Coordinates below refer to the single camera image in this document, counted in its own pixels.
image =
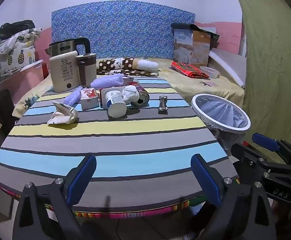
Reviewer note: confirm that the red plaid cloth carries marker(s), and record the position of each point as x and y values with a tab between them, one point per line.
188	70

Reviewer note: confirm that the small white printed carton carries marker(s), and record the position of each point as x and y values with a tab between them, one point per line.
89	102

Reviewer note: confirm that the cream electric kettle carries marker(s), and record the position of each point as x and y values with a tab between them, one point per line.
64	72

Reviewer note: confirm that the striped tablecloth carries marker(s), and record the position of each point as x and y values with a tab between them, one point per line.
110	142

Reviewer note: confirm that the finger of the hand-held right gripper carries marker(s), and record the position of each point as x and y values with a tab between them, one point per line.
245	157
263	141

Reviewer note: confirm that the printed paper cup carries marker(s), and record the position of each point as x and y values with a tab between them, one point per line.
63	116

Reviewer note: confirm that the brown polka dot blanket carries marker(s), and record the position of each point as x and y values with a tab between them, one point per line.
110	65

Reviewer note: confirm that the blue patterned mattress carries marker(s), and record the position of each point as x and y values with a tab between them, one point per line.
123	30

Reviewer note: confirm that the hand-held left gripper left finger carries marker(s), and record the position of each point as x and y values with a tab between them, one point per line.
81	177

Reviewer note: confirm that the pineapple print bedding pile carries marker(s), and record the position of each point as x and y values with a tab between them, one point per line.
13	57

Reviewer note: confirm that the red drink can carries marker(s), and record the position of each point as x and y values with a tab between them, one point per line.
141	92

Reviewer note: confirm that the pink storage box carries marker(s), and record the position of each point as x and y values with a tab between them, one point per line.
25	85

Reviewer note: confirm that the printed cardboard box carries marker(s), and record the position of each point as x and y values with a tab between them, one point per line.
185	47

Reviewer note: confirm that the black bag with red patch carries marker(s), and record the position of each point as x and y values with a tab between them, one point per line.
0	110

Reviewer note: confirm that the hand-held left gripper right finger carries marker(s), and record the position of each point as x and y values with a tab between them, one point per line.
206	180

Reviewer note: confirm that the white plastic bottle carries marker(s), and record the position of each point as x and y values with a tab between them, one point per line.
115	105

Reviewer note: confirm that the white foam board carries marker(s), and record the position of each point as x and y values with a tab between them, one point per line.
228	62

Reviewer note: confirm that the white plastic bin liner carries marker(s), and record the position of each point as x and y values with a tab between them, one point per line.
218	112

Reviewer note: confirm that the yellow pineapple bed sheet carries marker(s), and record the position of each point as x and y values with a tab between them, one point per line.
185	87

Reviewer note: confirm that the green curtain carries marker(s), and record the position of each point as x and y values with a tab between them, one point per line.
273	67

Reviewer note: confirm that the white tissue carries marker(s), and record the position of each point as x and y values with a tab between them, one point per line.
130	93

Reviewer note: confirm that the small metal clip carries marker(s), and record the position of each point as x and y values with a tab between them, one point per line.
163	103

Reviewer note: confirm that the brown and cream tumbler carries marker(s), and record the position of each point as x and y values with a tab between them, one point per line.
86	70

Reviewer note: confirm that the clear plastic bowl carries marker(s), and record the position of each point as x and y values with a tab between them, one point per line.
209	72

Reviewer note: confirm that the white round waste bin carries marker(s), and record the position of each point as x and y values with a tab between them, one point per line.
198	111

